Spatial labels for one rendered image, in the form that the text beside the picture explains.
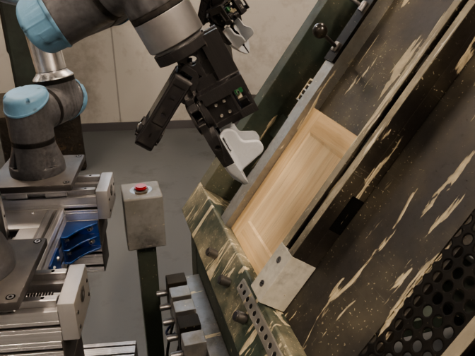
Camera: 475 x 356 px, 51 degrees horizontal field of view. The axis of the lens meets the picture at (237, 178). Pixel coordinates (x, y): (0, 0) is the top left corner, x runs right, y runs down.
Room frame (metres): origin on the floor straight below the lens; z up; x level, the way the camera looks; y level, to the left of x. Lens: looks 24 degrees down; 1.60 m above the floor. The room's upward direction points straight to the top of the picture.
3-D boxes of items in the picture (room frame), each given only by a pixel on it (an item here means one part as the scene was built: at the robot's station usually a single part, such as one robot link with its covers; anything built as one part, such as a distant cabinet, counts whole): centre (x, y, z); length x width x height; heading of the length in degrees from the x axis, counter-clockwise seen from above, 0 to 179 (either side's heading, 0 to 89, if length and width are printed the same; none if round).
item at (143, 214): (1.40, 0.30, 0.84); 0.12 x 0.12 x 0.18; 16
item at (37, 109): (1.31, 0.57, 1.20); 0.13 x 0.12 x 0.14; 162
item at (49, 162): (1.30, 0.57, 1.09); 0.15 x 0.15 x 0.10
